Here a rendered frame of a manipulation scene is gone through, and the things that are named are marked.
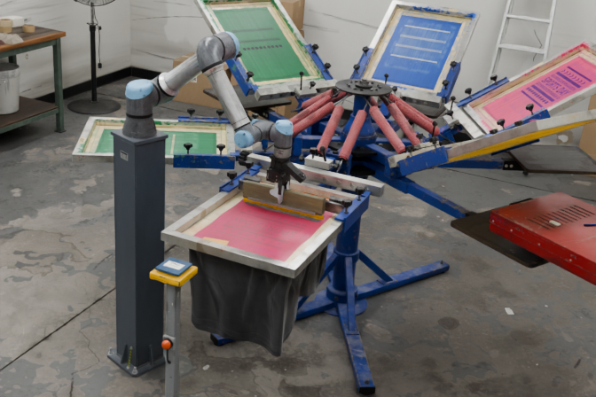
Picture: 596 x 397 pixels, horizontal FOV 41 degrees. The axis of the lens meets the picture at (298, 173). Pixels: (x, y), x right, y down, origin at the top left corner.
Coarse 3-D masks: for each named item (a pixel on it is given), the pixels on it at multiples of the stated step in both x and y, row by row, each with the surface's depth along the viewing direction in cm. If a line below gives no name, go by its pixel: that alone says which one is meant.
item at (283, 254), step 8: (280, 216) 342; (288, 216) 343; (328, 216) 346; (312, 224) 337; (320, 224) 338; (304, 232) 330; (312, 232) 330; (296, 240) 322; (304, 240) 323; (240, 248) 312; (248, 248) 313; (256, 248) 313; (264, 248) 314; (272, 248) 314; (288, 248) 315; (296, 248) 316; (272, 256) 308; (280, 256) 308; (288, 256) 309
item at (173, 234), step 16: (256, 176) 376; (224, 192) 353; (304, 192) 368; (320, 192) 364; (336, 192) 362; (208, 208) 339; (176, 224) 320; (192, 224) 328; (336, 224) 331; (176, 240) 311; (192, 240) 308; (208, 240) 309; (320, 240) 316; (224, 256) 304; (240, 256) 301; (256, 256) 300; (304, 256) 302; (272, 272) 297; (288, 272) 294
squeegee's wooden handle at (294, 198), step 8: (248, 184) 349; (256, 184) 348; (264, 184) 348; (248, 192) 350; (256, 192) 349; (264, 192) 347; (288, 192) 342; (296, 192) 341; (272, 200) 346; (288, 200) 343; (296, 200) 341; (304, 200) 340; (312, 200) 338; (320, 200) 337; (304, 208) 341; (312, 208) 339; (320, 208) 338
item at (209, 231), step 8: (232, 208) 346; (240, 208) 347; (248, 208) 348; (256, 208) 348; (264, 208) 349; (224, 216) 338; (232, 216) 339; (216, 224) 331; (200, 232) 323; (208, 232) 323; (216, 232) 324; (232, 240) 318; (240, 240) 319
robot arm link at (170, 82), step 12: (216, 36) 329; (228, 36) 334; (228, 48) 331; (192, 60) 342; (180, 72) 347; (192, 72) 345; (156, 84) 354; (168, 84) 352; (180, 84) 351; (168, 96) 355
